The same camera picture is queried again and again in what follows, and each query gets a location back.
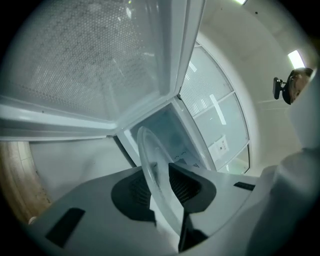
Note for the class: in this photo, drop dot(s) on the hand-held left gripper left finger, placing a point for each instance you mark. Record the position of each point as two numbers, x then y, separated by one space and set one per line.
100 212

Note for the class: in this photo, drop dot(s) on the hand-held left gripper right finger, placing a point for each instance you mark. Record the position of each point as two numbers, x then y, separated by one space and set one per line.
220 200

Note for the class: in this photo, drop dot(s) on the round glass turntable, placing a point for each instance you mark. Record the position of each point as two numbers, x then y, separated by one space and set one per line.
155 160

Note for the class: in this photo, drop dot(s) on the paper notice on glass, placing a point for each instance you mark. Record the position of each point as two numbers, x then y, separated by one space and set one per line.
220 148

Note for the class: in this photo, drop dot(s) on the person's grey top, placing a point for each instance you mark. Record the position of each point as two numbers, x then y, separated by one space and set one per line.
307 120

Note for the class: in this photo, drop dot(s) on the white microwave oven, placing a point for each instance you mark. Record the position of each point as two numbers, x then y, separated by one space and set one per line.
87 62

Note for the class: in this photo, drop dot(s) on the ceiling light panel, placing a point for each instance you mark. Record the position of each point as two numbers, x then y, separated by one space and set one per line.
296 58

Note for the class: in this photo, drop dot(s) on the black head-worn camera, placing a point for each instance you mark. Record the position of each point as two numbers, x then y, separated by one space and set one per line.
277 87

